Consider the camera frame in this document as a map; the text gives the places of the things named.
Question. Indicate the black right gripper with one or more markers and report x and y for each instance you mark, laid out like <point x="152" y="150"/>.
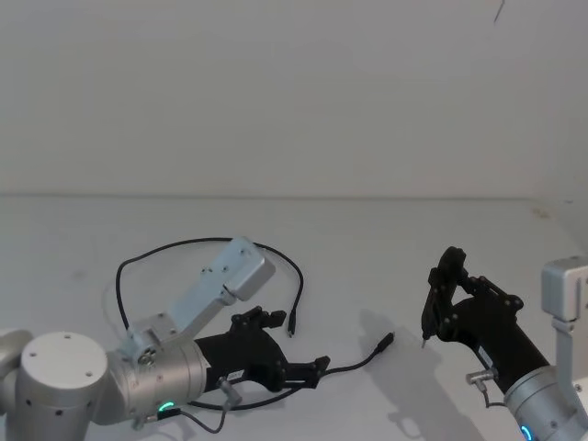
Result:
<point x="491" y="331"/>

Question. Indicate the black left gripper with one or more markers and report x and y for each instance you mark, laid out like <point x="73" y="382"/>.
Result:
<point x="243" y="353"/>

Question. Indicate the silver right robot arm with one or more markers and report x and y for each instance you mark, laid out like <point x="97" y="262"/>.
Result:
<point x="544" y="399"/>

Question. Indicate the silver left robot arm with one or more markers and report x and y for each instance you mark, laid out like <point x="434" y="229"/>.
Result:
<point x="64" y="381"/>

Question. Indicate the white table cloth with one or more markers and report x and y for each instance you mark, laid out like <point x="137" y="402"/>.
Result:
<point x="349" y="239"/>

